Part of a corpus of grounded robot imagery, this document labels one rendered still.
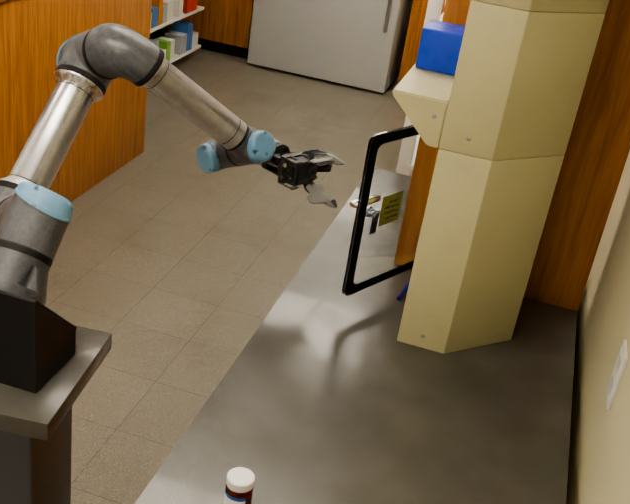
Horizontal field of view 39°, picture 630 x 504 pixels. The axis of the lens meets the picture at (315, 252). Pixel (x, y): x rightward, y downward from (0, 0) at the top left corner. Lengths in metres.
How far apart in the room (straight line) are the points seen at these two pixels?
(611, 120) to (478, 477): 0.91
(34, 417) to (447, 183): 0.93
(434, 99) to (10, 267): 0.88
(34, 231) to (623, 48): 1.32
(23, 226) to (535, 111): 1.02
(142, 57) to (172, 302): 2.05
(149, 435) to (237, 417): 1.43
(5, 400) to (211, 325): 2.04
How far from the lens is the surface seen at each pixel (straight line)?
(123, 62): 1.94
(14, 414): 1.73
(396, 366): 1.94
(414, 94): 1.81
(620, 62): 2.14
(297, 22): 7.04
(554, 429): 1.90
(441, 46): 1.98
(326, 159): 2.09
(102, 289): 3.92
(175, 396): 3.31
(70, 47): 2.05
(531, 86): 1.81
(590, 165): 2.20
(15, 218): 1.77
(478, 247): 1.91
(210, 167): 2.17
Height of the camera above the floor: 2.02
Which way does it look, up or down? 27 degrees down
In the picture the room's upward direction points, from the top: 9 degrees clockwise
